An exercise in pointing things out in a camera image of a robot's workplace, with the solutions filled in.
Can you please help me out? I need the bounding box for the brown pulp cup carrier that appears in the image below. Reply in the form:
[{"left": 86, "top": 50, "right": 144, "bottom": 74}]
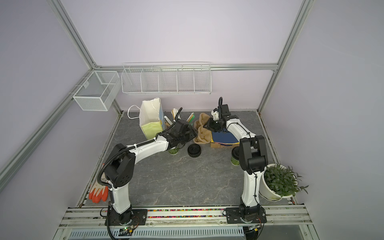
[{"left": 193, "top": 113, "right": 212, "bottom": 145}]

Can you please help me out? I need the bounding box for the green paper coffee cup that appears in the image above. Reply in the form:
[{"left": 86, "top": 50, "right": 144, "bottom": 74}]
[{"left": 231, "top": 147, "right": 240, "bottom": 166}]

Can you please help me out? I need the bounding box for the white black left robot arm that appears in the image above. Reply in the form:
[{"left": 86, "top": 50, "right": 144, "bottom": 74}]
[{"left": 97, "top": 108, "right": 197, "bottom": 225}]

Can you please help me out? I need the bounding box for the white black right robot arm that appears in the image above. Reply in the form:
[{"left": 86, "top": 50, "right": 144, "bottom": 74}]
[{"left": 204, "top": 97, "right": 268, "bottom": 225}]

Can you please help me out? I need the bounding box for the green wrapped straw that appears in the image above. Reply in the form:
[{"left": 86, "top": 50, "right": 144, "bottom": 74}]
[{"left": 187, "top": 113, "right": 195, "bottom": 124}]

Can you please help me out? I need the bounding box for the white wrapped straw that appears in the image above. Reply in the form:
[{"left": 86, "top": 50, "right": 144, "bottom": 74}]
[{"left": 164, "top": 109, "right": 179, "bottom": 127}]

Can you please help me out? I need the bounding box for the brown cardboard box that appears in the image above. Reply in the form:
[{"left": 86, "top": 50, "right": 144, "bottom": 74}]
[{"left": 210, "top": 142, "right": 240, "bottom": 149}]

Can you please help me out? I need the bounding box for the stack of paper cups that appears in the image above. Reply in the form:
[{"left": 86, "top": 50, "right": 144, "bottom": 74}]
[{"left": 168, "top": 148, "right": 179, "bottom": 155}]

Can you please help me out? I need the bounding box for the illustrated paper bag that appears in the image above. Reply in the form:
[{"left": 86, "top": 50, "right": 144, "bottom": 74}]
[{"left": 127, "top": 98, "right": 165, "bottom": 140}]

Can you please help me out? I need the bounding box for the potted green plant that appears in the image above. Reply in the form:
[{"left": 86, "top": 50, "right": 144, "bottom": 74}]
[{"left": 259, "top": 164, "right": 309, "bottom": 202}]

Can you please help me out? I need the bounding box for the small white mesh basket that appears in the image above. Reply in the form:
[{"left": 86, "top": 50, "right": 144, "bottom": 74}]
[{"left": 73, "top": 71, "right": 122, "bottom": 112}]

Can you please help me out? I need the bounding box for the red white glove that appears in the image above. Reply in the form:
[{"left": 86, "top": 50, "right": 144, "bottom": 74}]
[{"left": 88, "top": 181, "right": 109, "bottom": 203}]

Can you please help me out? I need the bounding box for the long white wire shelf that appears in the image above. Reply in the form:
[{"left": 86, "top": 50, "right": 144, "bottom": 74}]
[{"left": 121, "top": 62, "right": 212, "bottom": 94}]

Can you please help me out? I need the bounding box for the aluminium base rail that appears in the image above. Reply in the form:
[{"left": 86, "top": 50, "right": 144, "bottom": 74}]
[{"left": 54, "top": 205, "right": 319, "bottom": 240}]

